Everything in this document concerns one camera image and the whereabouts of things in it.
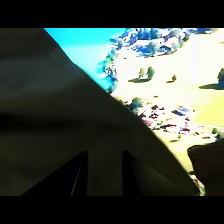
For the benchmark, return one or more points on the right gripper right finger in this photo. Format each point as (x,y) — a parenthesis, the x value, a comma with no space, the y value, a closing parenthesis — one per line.
(131,180)

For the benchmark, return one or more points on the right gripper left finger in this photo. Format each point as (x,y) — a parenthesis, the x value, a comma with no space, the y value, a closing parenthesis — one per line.
(68,180)

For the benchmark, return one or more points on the dark green shirt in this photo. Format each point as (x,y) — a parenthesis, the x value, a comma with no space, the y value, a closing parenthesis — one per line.
(56,100)

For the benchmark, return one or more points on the dark brown garment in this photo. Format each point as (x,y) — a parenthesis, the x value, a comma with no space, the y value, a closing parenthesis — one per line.
(208,166)

